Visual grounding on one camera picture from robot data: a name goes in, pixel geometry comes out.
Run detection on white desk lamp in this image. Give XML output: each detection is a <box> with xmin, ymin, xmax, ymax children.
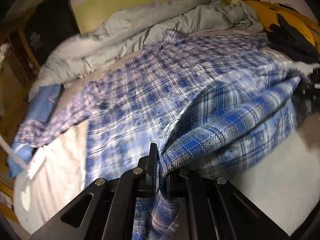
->
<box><xmin>1</xmin><ymin>137</ymin><xmax>34</xmax><ymax>179</ymax></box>

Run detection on black puffer jacket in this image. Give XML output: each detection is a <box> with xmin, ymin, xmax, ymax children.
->
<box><xmin>267</xmin><ymin>14</ymin><xmax>319</xmax><ymax>64</ymax></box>

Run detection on wooden bunk bed frame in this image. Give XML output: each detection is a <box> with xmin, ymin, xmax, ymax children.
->
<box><xmin>1</xmin><ymin>0</ymin><xmax>319</xmax><ymax>234</ymax></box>

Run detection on grey crumpled duvet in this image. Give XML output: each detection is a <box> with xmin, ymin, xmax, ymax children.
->
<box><xmin>28</xmin><ymin>0</ymin><xmax>264</xmax><ymax>100</ymax></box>

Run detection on black hanging garment bag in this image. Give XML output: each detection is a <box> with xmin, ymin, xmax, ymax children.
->
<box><xmin>24</xmin><ymin>0</ymin><xmax>80</xmax><ymax>65</ymax></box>

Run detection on grey bed sheet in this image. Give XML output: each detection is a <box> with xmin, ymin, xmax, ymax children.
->
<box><xmin>14</xmin><ymin>31</ymin><xmax>319</xmax><ymax>234</ymax></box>

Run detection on yellow pillow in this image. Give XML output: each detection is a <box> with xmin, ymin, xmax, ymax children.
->
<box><xmin>243</xmin><ymin>0</ymin><xmax>316</xmax><ymax>46</ymax></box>

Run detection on blue pillow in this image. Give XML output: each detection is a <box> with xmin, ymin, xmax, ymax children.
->
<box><xmin>11</xmin><ymin>84</ymin><xmax>64</xmax><ymax>164</ymax></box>

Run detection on blue plaid shirt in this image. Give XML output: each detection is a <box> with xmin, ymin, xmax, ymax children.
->
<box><xmin>15</xmin><ymin>31</ymin><xmax>300</xmax><ymax>239</ymax></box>

